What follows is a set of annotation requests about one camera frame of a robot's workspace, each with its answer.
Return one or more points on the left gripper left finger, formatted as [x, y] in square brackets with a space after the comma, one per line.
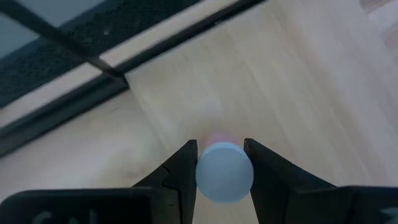
[183, 174]

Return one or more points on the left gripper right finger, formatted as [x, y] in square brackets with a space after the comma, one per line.
[270, 180]

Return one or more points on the black aluminium table frame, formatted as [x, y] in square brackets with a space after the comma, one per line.
[62, 112]

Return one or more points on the pink pill bottle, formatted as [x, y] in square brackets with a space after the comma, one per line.
[224, 174]

